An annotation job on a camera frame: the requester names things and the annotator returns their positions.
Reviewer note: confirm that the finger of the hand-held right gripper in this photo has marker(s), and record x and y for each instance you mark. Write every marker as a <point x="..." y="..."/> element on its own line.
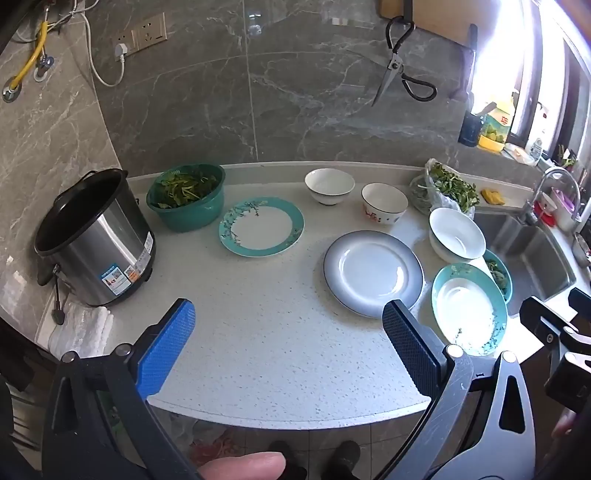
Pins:
<point x="542" y="318"/>
<point x="581" y="304"/>

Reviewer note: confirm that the grey rimmed white plate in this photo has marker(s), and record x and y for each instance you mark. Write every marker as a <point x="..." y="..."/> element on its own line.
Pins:
<point x="373" y="273"/>

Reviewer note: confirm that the leafy greens in teal strainer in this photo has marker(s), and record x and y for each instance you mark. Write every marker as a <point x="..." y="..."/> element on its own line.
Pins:
<point x="497" y="274"/>

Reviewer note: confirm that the plain white bowl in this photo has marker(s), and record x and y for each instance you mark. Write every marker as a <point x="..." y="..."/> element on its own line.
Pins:
<point x="329" y="182"/>

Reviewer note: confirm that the wall socket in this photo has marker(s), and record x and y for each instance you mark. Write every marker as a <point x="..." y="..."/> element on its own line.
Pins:
<point x="148" y="31"/>

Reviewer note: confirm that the yellow sponge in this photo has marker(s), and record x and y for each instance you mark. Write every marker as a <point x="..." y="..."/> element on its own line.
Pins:
<point x="491" y="196"/>

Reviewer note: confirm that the white towel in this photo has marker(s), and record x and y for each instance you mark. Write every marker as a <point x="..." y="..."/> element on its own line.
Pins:
<point x="81" y="330"/>

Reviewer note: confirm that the green plastic basin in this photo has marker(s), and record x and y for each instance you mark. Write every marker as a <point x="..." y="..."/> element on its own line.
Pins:
<point x="194" y="217"/>

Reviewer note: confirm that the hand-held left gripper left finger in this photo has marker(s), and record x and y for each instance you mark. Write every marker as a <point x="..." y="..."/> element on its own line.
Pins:
<point x="166" y="350"/>

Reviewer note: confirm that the yellow cooking oil bottle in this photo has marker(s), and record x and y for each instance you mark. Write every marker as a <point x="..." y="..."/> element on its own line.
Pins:
<point x="498" y="127"/>

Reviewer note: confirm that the small teal strainer basin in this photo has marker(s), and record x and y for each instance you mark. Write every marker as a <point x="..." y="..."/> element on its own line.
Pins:
<point x="508" y="288"/>

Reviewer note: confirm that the blue utensil holder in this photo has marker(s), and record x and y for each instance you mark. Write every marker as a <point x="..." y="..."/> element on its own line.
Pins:
<point x="470" y="131"/>

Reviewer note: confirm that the wooden cutting board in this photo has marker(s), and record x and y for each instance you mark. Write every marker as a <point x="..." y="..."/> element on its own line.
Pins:
<point x="443" y="14"/>

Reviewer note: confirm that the white bowl with red flowers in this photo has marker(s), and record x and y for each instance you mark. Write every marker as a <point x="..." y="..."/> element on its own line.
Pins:
<point x="384" y="203"/>

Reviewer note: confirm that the stainless steel sink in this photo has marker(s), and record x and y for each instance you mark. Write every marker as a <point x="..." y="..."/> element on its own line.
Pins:
<point x="531" y="258"/>

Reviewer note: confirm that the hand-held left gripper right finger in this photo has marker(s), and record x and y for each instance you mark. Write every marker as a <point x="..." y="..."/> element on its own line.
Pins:
<point x="411" y="350"/>

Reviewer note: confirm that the stainless steel cooker pot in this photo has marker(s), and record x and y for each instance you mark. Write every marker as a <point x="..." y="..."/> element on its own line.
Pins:
<point x="106" y="249"/>

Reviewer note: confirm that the bagged leafy greens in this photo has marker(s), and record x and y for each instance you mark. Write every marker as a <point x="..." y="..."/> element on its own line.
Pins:
<point x="455" y="187"/>

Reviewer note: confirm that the clear plastic bag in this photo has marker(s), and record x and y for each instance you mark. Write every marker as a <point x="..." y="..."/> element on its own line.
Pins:
<point x="422" y="196"/>

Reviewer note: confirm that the chrome faucet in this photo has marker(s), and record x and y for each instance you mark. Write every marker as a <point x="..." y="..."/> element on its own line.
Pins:
<point x="540" y="184"/>

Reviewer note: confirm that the person's left hand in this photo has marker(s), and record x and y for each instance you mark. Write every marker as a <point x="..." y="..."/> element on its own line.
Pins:
<point x="244" y="467"/>

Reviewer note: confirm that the black shoe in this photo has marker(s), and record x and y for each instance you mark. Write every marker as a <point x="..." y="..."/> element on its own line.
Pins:
<point x="344" y="461"/>

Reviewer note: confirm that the deep teal floral plate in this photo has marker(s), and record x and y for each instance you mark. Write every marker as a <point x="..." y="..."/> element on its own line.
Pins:
<point x="466" y="309"/>

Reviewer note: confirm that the large white bowl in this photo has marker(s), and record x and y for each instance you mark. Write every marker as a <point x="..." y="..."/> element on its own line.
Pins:
<point x="455" y="233"/>

